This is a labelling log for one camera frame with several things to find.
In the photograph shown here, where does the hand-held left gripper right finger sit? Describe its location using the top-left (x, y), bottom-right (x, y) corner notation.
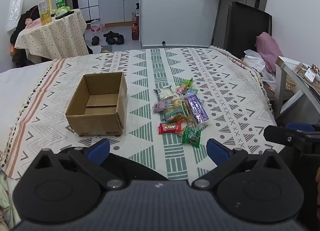
top-left (191, 139), bottom-right (293, 191)

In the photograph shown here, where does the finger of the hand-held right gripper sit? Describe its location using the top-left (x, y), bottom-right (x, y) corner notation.
top-left (263, 125), bottom-right (320, 148)
top-left (286, 122), bottom-right (320, 134)

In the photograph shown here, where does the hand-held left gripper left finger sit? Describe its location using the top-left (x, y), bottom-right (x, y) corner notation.
top-left (25, 139), bottom-right (126, 191)

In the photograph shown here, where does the brown cardboard box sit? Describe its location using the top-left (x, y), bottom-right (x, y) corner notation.
top-left (65, 71), bottom-right (128, 137)

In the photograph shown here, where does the green foil snack packet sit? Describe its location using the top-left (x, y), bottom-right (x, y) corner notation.
top-left (182, 126), bottom-right (202, 148)

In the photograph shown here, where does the long purple snack packet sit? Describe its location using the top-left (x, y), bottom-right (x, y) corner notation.
top-left (185, 94), bottom-right (209, 124)

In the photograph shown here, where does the red snack packet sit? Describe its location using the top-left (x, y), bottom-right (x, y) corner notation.
top-left (158, 123), bottom-right (184, 135)

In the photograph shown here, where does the blue and white snack packet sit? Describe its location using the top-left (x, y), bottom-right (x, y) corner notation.
top-left (161, 108), bottom-right (183, 124)

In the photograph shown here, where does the orange biscuit packet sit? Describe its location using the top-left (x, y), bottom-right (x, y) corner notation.
top-left (172, 97), bottom-right (198, 127)

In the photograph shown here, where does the small purple snack packet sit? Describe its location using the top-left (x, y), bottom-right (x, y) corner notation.
top-left (152, 101), bottom-right (168, 114)

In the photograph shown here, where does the white rice cracker packet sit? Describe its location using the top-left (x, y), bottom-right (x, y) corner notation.
top-left (154, 85), bottom-right (175, 101)

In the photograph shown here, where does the grey side shelf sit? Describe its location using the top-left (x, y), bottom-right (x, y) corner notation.
top-left (275, 56), bottom-right (320, 126)

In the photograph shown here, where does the white plastic bag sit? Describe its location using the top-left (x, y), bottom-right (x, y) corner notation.
top-left (241, 49), bottom-right (267, 76)

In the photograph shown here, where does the pink cloth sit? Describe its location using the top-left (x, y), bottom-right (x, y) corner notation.
top-left (255, 32), bottom-right (284, 74)

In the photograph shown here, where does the white bed sheet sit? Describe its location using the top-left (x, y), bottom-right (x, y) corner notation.
top-left (0, 59), bottom-right (59, 146)

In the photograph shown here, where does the black upright panel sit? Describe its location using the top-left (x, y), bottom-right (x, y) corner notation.
top-left (211, 1), bottom-right (273, 59)

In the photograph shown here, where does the pink bottle multipack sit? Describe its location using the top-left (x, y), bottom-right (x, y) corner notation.
top-left (90, 20), bottom-right (105, 33)

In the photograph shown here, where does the dotted cream tablecloth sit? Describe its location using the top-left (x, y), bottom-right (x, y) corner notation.
top-left (14, 9), bottom-right (90, 60)

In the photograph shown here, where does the pink pouch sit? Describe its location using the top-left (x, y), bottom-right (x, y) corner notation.
top-left (25, 18), bottom-right (42, 29)

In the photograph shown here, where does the black clothing pile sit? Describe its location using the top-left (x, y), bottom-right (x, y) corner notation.
top-left (9, 6), bottom-right (40, 67)

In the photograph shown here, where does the green tissue pack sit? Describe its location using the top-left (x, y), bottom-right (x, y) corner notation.
top-left (55, 6), bottom-right (72, 17)

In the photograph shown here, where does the white kitchen cabinet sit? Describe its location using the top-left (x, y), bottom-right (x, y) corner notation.
top-left (97, 0), bottom-right (142, 25)

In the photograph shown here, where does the clear bottle yellow liquid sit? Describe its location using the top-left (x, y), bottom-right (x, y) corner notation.
top-left (38, 0), bottom-right (52, 25)

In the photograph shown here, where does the bubble wrap sheet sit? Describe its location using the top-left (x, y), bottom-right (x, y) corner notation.
top-left (7, 0), bottom-right (25, 32)

